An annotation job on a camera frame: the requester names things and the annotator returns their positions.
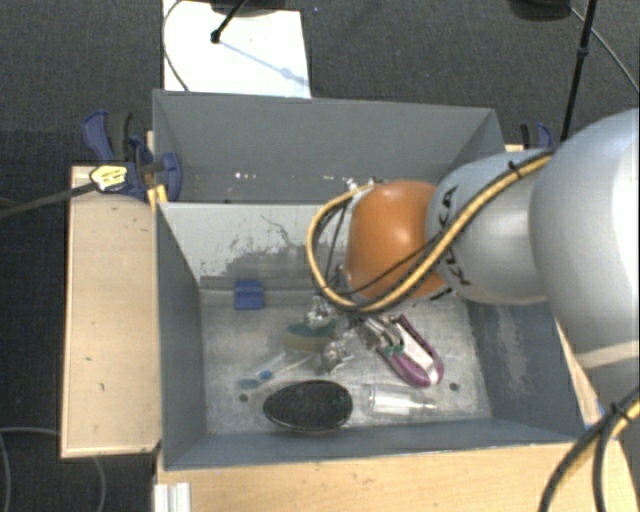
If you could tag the blue sponge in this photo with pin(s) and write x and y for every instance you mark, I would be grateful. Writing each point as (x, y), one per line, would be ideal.
(248, 295)

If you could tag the clear plastic bottle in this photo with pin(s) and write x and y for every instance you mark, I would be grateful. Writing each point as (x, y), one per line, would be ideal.
(400, 400)

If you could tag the clear and blue toothbrush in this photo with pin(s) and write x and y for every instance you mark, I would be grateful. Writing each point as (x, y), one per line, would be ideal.
(280, 365)

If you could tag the black oval brush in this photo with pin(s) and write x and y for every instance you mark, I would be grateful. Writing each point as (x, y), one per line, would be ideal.
(307, 406)

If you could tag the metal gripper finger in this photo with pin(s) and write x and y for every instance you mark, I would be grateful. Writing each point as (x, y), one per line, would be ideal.
(318, 312)
(334, 356)

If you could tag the purple and white tool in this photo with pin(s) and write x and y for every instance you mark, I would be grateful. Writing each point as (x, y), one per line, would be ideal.
(422, 367)

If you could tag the pale wood board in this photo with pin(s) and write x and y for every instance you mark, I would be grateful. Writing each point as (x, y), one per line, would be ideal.
(112, 310)

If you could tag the teal and beige round sponge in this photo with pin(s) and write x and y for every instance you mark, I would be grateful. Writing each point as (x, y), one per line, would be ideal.
(307, 338)

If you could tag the grey metal bin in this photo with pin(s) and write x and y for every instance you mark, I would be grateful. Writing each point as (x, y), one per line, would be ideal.
(240, 150)

